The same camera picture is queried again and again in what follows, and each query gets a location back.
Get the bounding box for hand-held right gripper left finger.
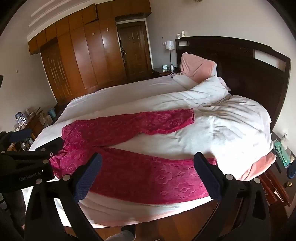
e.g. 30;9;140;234
24;152;109;241

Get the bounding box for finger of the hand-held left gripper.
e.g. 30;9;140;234
0;128;32;151
0;137;64;171

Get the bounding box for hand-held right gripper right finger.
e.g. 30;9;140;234
193;152;271;241

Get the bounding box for pink fleece pants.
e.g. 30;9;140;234
49;108;218;205

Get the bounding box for person's left forearm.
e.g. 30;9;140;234
0;190;28;241

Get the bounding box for cluttered wooden desk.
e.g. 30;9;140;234
8;107;61;152

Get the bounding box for white duvet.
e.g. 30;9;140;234
173;74;273;183

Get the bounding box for person's grey trouser leg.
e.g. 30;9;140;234
107;230;136;241

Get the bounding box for reddish wooden nightstand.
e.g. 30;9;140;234
256;132;296;207

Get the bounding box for teal packet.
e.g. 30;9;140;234
273;141;290;168

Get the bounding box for brown wooden wardrobe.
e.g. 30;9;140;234
28;0;152;106

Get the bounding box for pink pillow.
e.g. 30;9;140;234
180;52;218;84

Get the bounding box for dark wooden nightstand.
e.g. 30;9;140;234
152;66;179;78

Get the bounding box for dark wooden headboard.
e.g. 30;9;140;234
175;36;291;132

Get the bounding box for brown wooden door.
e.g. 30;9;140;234
116;20;153;82

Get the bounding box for white shade table lamp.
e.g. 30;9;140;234
166;40;175;69

